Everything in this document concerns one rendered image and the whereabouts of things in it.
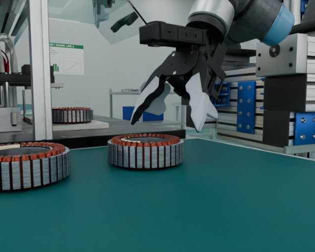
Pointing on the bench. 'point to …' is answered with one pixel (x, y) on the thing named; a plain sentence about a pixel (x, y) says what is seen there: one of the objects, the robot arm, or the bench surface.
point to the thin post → (24, 104)
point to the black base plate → (116, 123)
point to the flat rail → (23, 20)
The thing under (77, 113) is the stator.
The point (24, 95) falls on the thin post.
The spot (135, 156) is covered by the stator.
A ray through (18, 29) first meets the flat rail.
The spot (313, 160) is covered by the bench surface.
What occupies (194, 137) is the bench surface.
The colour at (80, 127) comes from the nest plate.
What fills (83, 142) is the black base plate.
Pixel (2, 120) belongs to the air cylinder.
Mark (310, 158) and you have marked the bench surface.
